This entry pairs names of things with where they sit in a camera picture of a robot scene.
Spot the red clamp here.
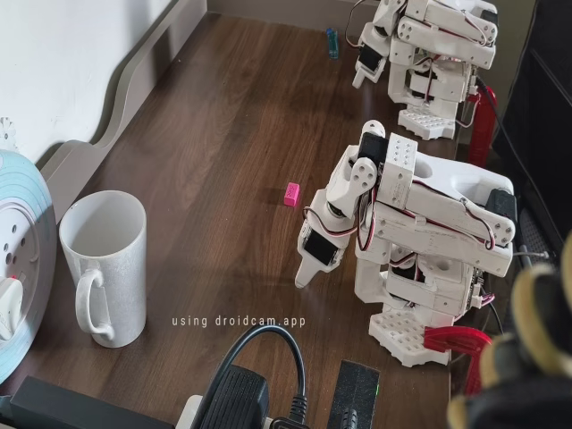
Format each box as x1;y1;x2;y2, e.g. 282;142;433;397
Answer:
467;84;498;166
423;325;492;397

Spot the flat black box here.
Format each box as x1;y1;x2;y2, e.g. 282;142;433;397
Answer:
8;375;175;429

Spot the grey cable with connector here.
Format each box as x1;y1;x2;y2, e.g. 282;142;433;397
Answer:
511;248;550;261

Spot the light blue cable reel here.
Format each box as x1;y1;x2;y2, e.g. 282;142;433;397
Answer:
0;149;58;385

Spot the white ceramic mug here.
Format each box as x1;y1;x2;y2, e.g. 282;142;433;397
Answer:
58;190;147;349

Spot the black power adapter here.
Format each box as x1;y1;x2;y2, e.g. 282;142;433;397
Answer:
203;364;272;429

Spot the white power strip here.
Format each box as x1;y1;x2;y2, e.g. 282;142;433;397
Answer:
176;393;207;429

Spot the black block with green light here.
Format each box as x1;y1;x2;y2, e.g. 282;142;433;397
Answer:
328;359;382;429

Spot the white plug with red light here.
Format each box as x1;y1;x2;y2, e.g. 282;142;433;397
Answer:
0;274;26;343

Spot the black cabinet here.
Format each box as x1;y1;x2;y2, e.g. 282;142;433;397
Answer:
491;0;572;273

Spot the blurry yellow black object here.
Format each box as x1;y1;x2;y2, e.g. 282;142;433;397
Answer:
446;231;572;429

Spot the grey wavy wooden panel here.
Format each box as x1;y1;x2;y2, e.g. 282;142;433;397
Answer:
33;0;209;211

